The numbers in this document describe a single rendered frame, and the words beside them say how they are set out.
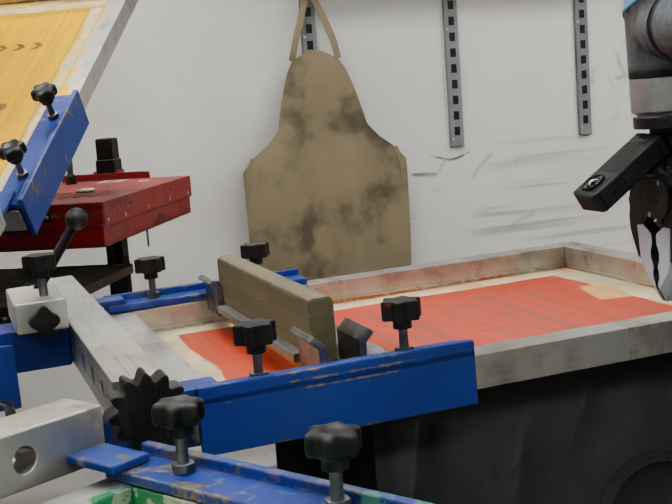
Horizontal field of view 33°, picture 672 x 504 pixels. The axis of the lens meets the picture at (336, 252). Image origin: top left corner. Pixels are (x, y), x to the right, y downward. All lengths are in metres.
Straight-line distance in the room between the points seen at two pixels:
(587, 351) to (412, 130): 2.44
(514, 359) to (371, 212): 2.35
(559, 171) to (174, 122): 1.32
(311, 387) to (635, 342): 0.39
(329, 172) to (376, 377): 2.38
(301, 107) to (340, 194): 0.29
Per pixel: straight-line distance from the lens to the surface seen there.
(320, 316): 1.25
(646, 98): 1.31
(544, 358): 1.27
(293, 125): 3.48
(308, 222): 3.50
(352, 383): 1.17
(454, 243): 3.76
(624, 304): 1.61
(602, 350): 1.31
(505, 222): 3.84
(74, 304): 1.48
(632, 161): 1.30
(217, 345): 1.54
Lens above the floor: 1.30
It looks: 8 degrees down
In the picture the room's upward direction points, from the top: 4 degrees counter-clockwise
